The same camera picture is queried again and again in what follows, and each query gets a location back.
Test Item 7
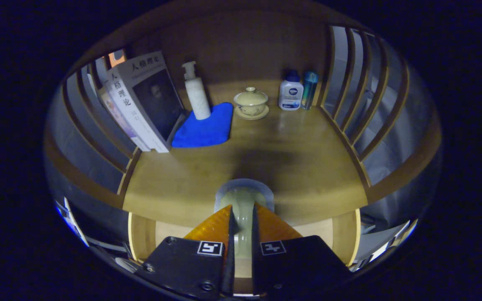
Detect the white bluish device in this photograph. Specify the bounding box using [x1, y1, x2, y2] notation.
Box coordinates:
[55, 197, 90, 247]

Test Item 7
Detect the white pump bottle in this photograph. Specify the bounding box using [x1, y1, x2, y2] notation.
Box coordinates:
[182, 61, 211, 120]

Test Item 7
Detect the beige lidded teacup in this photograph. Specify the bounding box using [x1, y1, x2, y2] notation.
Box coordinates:
[233, 87, 270, 121]

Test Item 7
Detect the teal bottle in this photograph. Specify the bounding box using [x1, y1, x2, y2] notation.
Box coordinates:
[301, 70, 319, 110]

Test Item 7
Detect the wooden countertop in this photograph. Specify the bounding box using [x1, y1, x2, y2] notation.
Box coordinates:
[122, 79, 369, 228]

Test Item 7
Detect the pale purple book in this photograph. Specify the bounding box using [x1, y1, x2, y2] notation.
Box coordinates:
[97, 77, 151, 152]

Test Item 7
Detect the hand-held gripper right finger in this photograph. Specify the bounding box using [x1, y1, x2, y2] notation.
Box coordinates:
[251, 202, 354, 298]

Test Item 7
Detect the white board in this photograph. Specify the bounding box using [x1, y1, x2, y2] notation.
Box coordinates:
[367, 219, 418, 264]

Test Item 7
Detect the wooden cabinet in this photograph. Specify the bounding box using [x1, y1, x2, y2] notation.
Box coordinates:
[44, 0, 442, 276]

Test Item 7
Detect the white lotion bottle blue cap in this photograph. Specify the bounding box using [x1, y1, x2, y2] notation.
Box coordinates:
[278, 69, 304, 111]

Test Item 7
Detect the blue cloth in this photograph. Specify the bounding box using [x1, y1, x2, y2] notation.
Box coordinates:
[171, 102, 234, 148]

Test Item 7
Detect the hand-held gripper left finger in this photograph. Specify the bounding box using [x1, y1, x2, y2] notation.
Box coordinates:
[134, 204, 236, 301]

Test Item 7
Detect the white book dark portrait cover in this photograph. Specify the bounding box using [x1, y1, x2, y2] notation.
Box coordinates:
[107, 51, 187, 153]

